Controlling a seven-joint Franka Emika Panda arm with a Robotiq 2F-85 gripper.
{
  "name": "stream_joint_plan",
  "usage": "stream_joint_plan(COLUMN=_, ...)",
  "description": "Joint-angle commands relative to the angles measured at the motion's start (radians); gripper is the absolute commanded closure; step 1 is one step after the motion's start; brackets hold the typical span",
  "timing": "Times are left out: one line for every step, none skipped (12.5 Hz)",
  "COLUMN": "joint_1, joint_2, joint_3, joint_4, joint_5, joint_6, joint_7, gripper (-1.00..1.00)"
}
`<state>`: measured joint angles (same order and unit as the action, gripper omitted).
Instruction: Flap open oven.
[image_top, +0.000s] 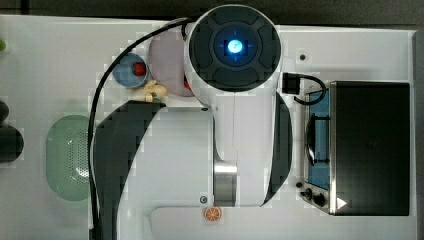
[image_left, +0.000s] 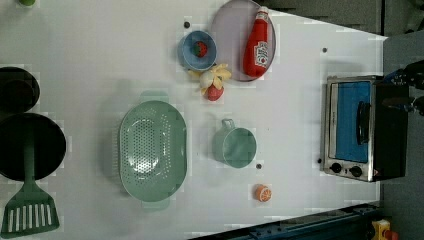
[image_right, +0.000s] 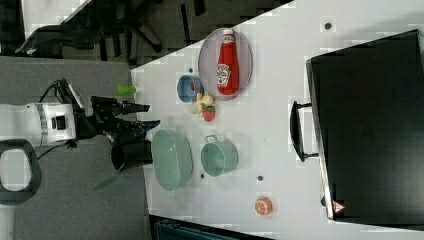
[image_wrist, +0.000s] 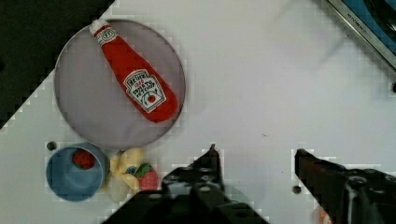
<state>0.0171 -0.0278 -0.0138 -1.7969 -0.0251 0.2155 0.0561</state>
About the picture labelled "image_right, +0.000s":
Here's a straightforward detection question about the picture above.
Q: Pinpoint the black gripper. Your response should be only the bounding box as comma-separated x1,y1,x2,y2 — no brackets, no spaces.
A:
74,96,160,144

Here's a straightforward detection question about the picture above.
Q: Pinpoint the black toaster oven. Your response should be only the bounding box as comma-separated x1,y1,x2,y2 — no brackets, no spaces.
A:
306,29,424,230

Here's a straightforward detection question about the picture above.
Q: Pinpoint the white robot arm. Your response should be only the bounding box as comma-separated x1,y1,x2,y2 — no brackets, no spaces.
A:
1,96,160,147

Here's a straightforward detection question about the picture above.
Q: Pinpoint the green toy cylinder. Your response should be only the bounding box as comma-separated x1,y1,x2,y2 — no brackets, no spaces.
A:
117,85,137,96

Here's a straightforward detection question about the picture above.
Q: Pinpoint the black cylindrical holder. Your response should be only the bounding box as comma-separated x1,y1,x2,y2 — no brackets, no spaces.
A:
111,140,153,170

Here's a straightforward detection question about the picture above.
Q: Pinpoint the green colander basket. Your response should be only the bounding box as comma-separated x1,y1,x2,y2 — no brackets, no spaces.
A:
152,129,193,191

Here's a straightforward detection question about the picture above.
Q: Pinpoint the green slotted spatula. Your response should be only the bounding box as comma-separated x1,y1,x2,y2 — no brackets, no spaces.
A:
93,166,124,191

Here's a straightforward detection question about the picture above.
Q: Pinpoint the blue bowl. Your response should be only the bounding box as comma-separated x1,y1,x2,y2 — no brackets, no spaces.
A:
177,75,204,103

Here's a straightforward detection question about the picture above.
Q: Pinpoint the peeled toy banana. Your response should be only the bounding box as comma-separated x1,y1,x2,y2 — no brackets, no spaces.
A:
192,93,214,114

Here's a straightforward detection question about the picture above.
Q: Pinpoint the red toy strawberry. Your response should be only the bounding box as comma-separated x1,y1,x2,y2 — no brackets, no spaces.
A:
202,106,216,122

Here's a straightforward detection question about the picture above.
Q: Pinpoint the red ketchup bottle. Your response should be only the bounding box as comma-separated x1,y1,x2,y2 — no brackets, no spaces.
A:
216,29,239,95

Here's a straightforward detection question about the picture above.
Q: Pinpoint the grey round plate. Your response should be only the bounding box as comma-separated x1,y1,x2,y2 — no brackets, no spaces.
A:
198,28,253,101

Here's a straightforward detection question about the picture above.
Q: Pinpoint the orange slice toy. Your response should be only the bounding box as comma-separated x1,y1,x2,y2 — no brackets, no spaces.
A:
254,196,273,216

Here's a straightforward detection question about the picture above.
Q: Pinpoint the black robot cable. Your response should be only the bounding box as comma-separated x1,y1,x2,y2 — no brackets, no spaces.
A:
35,78,79,160

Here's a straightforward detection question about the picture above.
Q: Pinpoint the green cup with handle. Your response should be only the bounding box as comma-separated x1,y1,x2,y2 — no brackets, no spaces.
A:
201,135,239,177

